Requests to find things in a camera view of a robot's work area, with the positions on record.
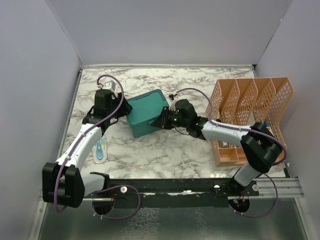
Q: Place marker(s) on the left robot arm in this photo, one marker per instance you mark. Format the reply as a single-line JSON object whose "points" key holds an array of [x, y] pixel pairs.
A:
{"points": [[62, 183]]}

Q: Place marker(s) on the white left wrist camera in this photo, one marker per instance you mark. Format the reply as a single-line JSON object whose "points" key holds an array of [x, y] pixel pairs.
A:
{"points": [[110, 85]]}

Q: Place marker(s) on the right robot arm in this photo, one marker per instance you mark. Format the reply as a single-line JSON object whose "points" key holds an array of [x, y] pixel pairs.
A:
{"points": [[260, 147]]}

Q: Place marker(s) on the white box red label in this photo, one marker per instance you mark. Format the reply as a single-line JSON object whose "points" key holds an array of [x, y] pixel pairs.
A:
{"points": [[267, 126]]}

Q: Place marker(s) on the thermometer blister pack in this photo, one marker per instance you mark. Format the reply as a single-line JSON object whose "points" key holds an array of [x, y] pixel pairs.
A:
{"points": [[100, 151]]}

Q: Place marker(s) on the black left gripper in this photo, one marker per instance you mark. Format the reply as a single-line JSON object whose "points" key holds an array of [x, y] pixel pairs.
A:
{"points": [[125, 109]]}

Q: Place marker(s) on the teal medicine box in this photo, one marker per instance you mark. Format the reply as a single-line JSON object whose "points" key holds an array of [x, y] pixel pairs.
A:
{"points": [[145, 109]]}

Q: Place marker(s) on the peach plastic file organizer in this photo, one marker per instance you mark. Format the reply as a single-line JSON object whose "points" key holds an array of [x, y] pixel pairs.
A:
{"points": [[244, 101]]}

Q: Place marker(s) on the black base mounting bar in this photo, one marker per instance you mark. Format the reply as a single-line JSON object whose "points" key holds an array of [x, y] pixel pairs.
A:
{"points": [[170, 192]]}

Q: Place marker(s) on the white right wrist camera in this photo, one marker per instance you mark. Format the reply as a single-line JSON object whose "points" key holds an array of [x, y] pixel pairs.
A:
{"points": [[173, 99]]}

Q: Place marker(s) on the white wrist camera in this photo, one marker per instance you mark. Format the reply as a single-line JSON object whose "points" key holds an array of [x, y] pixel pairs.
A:
{"points": [[173, 99], [110, 85]]}

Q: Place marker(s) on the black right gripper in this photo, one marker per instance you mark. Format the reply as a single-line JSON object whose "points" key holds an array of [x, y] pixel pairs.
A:
{"points": [[162, 121]]}

